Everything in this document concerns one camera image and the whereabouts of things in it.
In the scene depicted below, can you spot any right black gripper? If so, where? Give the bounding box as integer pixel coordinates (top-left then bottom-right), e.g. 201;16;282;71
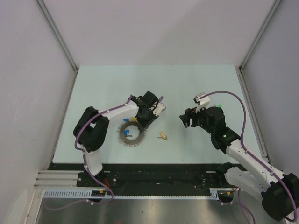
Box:
179;103;214;135

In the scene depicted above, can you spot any metal key organizer ring disc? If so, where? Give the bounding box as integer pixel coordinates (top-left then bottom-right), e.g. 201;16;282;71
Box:
118;121;147;147

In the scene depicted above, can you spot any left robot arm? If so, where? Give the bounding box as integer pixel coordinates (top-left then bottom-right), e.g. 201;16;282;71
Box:
73;91;166;187

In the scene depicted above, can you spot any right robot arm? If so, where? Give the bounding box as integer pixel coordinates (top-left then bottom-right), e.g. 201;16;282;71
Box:
179;107;299;222

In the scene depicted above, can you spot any blue tag key lower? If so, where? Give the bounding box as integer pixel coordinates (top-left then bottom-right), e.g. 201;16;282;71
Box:
124;130;132;137

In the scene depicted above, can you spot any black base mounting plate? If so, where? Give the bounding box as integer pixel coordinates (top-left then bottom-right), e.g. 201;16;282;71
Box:
48;162;233;196

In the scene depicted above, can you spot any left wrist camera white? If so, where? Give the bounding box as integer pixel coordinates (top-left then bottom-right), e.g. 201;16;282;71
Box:
153;102;166;116

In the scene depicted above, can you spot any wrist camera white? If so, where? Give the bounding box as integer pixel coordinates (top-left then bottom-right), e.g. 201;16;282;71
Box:
153;102;166;116
193;92;210;113

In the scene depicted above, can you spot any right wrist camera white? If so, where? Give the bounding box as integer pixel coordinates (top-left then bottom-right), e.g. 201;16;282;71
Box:
193;92;210;113

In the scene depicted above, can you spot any right aluminium frame post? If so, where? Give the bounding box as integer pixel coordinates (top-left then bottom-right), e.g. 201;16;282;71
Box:
239;0;283;70

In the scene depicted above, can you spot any aluminium frame post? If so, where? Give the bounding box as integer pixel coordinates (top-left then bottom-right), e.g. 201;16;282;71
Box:
35;0;79;73
239;0;283;70

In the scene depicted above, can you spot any white slotted cable duct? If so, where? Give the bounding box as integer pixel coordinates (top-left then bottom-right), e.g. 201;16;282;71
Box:
42;188;230;200

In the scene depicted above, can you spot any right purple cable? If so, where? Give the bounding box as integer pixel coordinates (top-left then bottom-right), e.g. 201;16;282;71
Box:
203;91;297;224

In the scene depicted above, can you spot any aluminium front rail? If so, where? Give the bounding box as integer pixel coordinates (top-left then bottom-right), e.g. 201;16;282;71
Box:
34;170;80;189

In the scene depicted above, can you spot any left aluminium frame post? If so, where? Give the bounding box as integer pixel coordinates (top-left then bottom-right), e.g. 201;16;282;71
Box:
35;0;79;73

